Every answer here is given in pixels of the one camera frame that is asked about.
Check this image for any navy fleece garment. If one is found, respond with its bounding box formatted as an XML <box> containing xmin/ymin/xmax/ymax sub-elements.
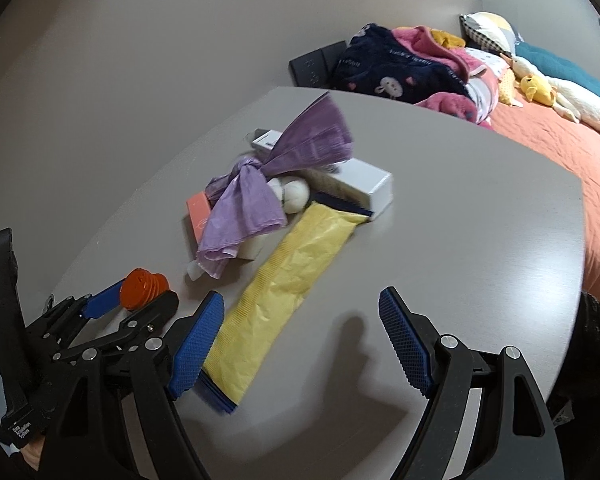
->
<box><xmin>328</xmin><ymin>22</ymin><xmax>473</xmax><ymax>106</ymax></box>

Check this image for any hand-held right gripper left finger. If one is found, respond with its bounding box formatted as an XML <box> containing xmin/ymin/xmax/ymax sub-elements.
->
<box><xmin>42</xmin><ymin>290</ymin><xmax>226</xmax><ymax>480</ymax></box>

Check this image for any orange ribbed cap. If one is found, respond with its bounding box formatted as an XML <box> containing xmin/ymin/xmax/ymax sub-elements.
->
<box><xmin>120</xmin><ymin>268</ymin><xmax>170</xmax><ymax>311</ymax></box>

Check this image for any mustard yellow garment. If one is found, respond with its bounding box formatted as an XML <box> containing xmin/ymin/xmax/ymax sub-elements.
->
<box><xmin>429</xmin><ymin>27</ymin><xmax>467</xmax><ymax>50</ymax></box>

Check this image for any person's left hand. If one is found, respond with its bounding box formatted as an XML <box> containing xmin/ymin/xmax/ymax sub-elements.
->
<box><xmin>19</xmin><ymin>437</ymin><xmax>48</xmax><ymax>473</ymax></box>

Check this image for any white tissue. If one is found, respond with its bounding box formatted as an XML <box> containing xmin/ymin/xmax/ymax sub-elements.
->
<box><xmin>267</xmin><ymin>174</ymin><xmax>312</xmax><ymax>214</ymax></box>

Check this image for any black socket panel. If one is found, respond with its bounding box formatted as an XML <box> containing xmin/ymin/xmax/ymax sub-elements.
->
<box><xmin>288</xmin><ymin>40</ymin><xmax>348</xmax><ymax>90</ymax></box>

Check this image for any purple plastic bag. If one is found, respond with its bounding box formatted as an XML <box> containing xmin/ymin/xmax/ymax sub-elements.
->
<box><xmin>196</xmin><ymin>92</ymin><xmax>356</xmax><ymax>280</ymax></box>

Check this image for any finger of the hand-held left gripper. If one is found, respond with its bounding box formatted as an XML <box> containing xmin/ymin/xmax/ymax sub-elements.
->
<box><xmin>27</xmin><ymin>280</ymin><xmax>128</xmax><ymax>341</ymax></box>
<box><xmin>55</xmin><ymin>287</ymin><xmax>180</xmax><ymax>366</ymax></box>

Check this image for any checkered patchwork pillow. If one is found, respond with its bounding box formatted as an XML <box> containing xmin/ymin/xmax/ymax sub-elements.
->
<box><xmin>460</xmin><ymin>11</ymin><xmax>521</xmax><ymax>53</ymax></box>

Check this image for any yellow packet with blue edge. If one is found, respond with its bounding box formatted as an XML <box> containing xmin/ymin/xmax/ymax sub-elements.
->
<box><xmin>195</xmin><ymin>200</ymin><xmax>373</xmax><ymax>415</ymax></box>

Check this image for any long white box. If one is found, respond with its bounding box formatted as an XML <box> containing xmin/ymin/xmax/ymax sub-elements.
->
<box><xmin>251</xmin><ymin>128</ymin><xmax>394</xmax><ymax>221</ymax></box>

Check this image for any teal cushion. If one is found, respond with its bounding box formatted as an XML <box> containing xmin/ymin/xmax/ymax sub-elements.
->
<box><xmin>512</xmin><ymin>40</ymin><xmax>600</xmax><ymax>111</ymax></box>

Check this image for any grey bedside table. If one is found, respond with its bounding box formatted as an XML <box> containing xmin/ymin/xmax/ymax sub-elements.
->
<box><xmin>0</xmin><ymin>86</ymin><xmax>587</xmax><ymax>480</ymax></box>

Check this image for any yellow dotted pillow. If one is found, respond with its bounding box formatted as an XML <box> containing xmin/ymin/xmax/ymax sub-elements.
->
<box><xmin>497</xmin><ymin>67</ymin><xmax>523</xmax><ymax>108</ymax></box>

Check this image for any white dotted pillow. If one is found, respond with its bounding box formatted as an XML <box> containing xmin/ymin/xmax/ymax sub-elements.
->
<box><xmin>464</xmin><ymin>47</ymin><xmax>511</xmax><ymax>78</ymax></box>

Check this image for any yellow duck plush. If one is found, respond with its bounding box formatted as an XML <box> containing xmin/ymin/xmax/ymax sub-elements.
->
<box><xmin>519</xmin><ymin>74</ymin><xmax>556</xmax><ymax>107</ymax></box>

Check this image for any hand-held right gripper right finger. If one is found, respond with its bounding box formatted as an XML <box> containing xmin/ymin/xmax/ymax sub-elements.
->
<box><xmin>378</xmin><ymin>286</ymin><xmax>566</xmax><ymax>480</ymax></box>

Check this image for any white goose plush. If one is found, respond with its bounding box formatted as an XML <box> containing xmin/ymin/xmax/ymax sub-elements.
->
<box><xmin>500</xmin><ymin>52</ymin><xmax>600</xmax><ymax>148</ymax></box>

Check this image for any small pink box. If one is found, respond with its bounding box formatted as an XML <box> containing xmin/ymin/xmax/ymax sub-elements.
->
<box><xmin>186</xmin><ymin>191</ymin><xmax>266</xmax><ymax>261</ymax></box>

